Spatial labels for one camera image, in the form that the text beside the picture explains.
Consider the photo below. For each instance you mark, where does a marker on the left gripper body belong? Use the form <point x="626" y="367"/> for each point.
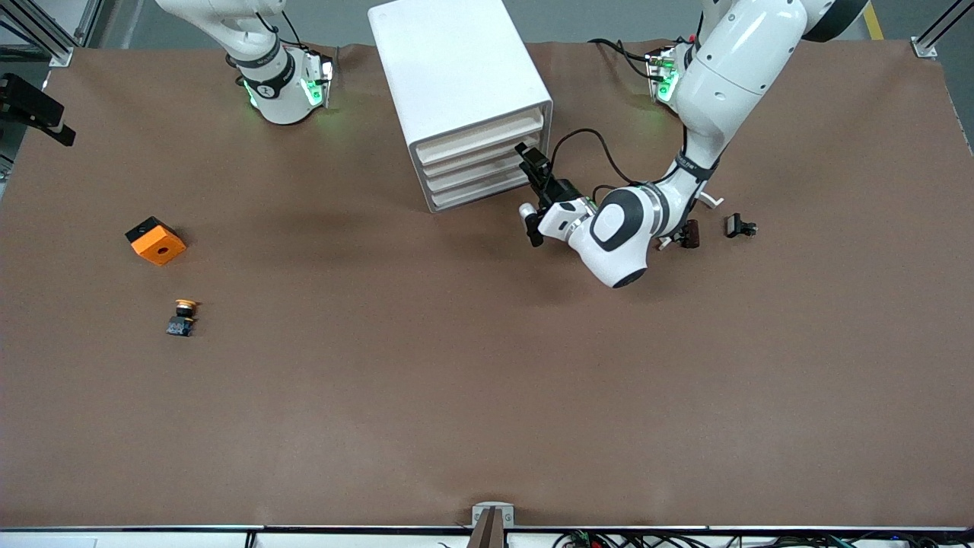
<point x="561" y="191"/>

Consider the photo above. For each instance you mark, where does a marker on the orange box with hole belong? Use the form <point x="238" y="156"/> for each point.
<point x="160" y="247"/>

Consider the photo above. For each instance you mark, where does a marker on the aluminium frame post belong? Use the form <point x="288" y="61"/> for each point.
<point x="46" y="34"/>
<point x="926" y="50"/>

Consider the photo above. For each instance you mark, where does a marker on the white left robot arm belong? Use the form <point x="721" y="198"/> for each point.
<point x="723" y="84"/>

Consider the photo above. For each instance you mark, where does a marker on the small metal bracket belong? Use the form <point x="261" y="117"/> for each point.
<point x="481" y="511"/>

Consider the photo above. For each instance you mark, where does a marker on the small brown component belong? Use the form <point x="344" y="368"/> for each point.
<point x="691" y="234"/>

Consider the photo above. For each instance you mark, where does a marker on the small black component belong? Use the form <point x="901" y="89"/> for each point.
<point x="735" y="225"/>

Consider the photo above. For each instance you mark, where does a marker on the yellow push button switch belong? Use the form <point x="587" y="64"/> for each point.
<point x="181" y="326"/>

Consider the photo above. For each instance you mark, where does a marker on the brown table cover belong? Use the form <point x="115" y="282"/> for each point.
<point x="487" y="380"/>

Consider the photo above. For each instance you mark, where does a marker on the white drawer cabinet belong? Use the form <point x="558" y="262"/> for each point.
<point x="449" y="61"/>

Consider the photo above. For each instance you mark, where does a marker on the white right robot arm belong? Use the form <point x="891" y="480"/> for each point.
<point x="278" y="91"/>

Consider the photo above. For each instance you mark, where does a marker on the white curved plastic arc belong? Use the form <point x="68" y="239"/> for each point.
<point x="711" y="200"/>

